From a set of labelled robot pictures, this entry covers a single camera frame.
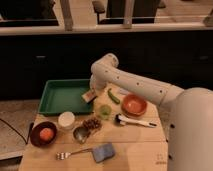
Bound small green cup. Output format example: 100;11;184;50
99;105;112;120

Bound metal fork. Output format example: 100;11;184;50
55;148;92;160

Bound black chair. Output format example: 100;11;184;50
92;0;166;25

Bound wooden board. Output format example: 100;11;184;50
18;91;168;171

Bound black cable left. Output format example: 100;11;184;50
0;118;35;146

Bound brown dried cluster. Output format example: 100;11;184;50
83;117;102;131

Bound green plastic tray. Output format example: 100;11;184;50
38;79;93;116

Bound metal measuring cup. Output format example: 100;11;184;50
73;126;90;144

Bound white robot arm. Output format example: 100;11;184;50
90;53;213;171

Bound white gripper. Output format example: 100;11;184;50
89;76;106;94

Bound wooden felt eraser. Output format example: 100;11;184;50
82;90;97;103

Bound white round container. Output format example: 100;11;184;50
58;111;75;130

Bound blue sponge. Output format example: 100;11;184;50
92;143;115;163

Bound dark red bowl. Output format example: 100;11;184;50
30;121;57;147

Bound orange bowl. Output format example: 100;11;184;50
121;94;147;118

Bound orange fruit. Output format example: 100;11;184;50
39;128;54;141

